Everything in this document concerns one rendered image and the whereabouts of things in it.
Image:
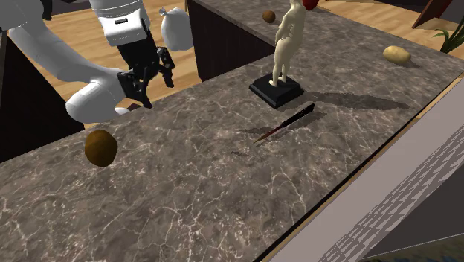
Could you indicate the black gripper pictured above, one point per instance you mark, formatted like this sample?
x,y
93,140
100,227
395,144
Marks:
x,y
139,54

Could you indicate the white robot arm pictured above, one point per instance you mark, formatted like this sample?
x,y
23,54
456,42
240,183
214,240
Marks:
x,y
54,54

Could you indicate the white tied bag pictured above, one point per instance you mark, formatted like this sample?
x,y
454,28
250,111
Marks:
x,y
176,31

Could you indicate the large brown round fruit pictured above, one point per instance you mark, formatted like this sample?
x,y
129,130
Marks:
x,y
100,148

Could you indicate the dark robot stand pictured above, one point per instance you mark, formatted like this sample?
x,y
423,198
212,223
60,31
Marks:
x,y
32,116

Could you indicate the small brown round fruit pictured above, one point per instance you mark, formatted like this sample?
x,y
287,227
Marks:
x,y
268,16

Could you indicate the cream figure on black base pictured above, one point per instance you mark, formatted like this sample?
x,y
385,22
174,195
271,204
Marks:
x,y
288,36

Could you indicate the black and red knife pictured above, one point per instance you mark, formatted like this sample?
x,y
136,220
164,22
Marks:
x,y
290,121

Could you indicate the red round object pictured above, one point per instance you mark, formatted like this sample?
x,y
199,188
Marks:
x,y
310,3

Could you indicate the yellow potato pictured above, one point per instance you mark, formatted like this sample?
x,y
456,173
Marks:
x,y
397,55

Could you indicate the brown wooden furniture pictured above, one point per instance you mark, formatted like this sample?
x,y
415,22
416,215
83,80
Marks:
x,y
432,11

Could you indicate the green plant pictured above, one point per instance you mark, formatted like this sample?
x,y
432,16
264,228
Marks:
x,y
452,39

